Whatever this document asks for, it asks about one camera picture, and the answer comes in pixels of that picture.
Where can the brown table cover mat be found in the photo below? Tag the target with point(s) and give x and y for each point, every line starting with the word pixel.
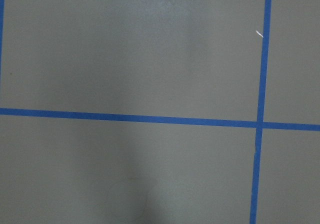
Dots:
pixel 159 111

